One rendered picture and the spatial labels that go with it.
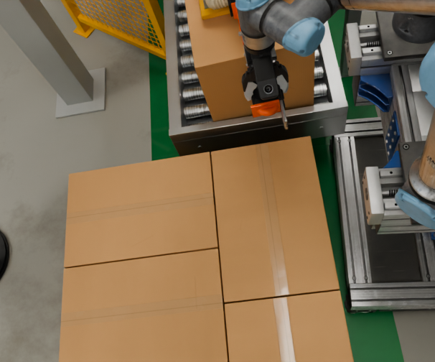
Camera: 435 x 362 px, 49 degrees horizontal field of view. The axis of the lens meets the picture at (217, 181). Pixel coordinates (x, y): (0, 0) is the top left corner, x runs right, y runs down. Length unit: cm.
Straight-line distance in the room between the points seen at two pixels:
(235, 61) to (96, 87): 147
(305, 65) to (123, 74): 150
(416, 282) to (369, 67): 90
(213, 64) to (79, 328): 104
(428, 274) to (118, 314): 120
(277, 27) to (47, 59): 182
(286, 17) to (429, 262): 136
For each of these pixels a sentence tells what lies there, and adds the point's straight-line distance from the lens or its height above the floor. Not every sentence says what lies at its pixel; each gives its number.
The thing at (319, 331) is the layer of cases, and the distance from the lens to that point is 166.
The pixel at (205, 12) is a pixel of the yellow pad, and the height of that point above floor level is 103.
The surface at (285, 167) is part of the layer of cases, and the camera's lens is 183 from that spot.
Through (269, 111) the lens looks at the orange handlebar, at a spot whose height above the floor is 115.
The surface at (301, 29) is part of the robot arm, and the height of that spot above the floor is 148.
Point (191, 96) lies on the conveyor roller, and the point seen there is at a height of 54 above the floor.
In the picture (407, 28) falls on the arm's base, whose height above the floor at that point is 107.
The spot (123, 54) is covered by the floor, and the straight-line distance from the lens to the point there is 305.
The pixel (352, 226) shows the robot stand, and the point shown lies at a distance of 208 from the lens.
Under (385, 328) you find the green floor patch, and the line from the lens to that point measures 223.
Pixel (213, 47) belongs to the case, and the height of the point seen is 95.
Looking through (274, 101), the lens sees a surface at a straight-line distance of 123.
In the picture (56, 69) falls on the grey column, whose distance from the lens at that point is 270.
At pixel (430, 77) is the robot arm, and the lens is 72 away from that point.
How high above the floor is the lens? 219
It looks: 64 degrees down
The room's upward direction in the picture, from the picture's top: 23 degrees counter-clockwise
